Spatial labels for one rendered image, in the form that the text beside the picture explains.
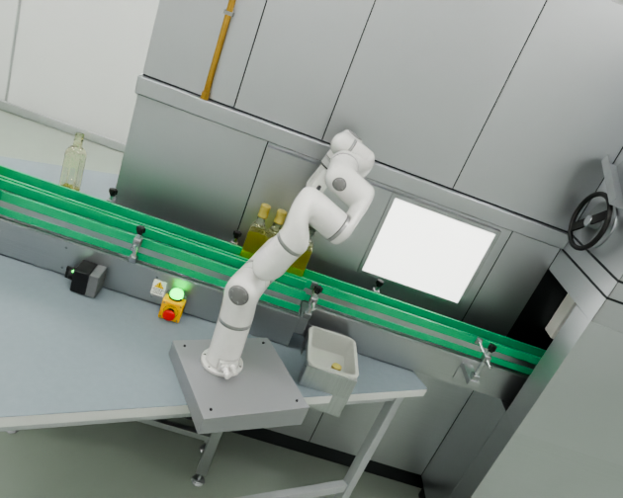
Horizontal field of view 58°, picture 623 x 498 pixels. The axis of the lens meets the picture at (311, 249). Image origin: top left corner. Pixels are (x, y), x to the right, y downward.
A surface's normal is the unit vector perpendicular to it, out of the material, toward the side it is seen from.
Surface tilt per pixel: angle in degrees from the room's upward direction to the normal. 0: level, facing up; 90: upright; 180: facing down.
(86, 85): 90
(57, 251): 90
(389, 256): 90
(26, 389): 0
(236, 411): 2
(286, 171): 90
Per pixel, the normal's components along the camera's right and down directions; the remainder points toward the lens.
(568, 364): -0.02, 0.42
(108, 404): 0.35, -0.85
